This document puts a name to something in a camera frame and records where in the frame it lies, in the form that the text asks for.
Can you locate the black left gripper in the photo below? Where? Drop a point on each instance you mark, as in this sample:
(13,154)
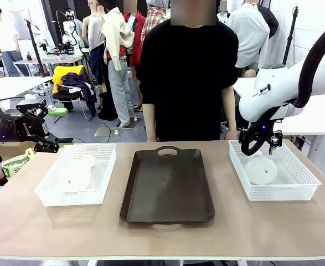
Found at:
(30,126)

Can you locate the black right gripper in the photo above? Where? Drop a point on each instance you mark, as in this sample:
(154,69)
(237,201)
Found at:
(275,136)

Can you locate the white plastic conical flask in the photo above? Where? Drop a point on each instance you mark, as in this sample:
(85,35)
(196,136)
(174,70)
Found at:
(262,170)

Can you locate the person's right forearm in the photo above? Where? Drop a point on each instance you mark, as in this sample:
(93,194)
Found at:
(149,122)

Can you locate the person's left forearm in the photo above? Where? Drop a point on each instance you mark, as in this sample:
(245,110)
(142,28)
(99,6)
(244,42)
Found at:
(228,110)

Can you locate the white table behind arm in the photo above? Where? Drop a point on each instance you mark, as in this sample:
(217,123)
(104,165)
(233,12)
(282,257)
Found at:
(311,116)

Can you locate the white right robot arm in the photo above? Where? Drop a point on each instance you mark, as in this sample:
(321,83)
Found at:
(278,88)

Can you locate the person's left hand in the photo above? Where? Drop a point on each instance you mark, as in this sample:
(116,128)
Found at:
(231,135)

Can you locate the person's right hand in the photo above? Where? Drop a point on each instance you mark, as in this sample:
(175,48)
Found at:
(152,139)

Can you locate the black chair with clothes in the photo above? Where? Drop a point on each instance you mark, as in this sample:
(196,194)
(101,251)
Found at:
(68,97)

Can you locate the brown cardboard box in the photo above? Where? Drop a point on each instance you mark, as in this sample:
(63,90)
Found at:
(10,148)

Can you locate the green white paper bag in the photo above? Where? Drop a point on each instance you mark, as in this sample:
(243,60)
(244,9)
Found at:
(15,163)

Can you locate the white perforated plastic basket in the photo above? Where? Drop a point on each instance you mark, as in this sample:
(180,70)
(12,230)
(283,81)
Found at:
(295,191)
(95,191)

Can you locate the white side table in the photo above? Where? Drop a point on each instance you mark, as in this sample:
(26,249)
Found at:
(10,86)

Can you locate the yellow garment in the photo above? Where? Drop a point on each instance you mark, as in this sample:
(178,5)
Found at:
(59,74)

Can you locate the purple garment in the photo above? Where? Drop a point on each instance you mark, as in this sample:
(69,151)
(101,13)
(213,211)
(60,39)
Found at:
(86,88)

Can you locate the white plates in left basket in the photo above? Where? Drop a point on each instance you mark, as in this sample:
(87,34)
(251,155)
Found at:
(77,171)

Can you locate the wooden background work table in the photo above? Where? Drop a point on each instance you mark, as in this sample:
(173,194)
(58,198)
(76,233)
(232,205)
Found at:
(54,59)

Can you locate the black tripod stand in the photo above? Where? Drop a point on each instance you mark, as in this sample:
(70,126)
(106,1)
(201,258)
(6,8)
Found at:
(36,47)

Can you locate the bystander in white shirt jeans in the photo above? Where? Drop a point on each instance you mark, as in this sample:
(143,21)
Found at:
(8,41)

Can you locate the white humanoid robot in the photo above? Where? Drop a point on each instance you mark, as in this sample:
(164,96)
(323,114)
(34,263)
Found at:
(68,27)

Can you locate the mannequin in grey tank top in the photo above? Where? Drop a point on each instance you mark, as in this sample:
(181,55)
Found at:
(94,36)

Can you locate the mannequin in cream jacket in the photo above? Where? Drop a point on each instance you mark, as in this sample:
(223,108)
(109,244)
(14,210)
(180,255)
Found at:
(119,55)

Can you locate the person in black t-shirt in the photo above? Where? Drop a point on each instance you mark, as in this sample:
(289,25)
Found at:
(187,77)

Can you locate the thin black light stand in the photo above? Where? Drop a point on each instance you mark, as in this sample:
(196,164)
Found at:
(289,38)

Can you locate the mannequin in white shirt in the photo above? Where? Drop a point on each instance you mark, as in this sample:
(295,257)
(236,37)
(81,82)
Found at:
(248,38)

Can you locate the black hanging jacket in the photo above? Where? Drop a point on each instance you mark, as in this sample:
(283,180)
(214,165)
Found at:
(271,20)

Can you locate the mannequin in red top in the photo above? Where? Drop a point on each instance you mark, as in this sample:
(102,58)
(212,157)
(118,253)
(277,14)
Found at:
(137,36)

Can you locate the mannequin in plaid shirt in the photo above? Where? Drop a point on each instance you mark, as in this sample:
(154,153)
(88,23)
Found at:
(154,22)

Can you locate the metal mannequin base plate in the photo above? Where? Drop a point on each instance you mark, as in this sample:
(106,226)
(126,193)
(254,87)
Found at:
(107,130)

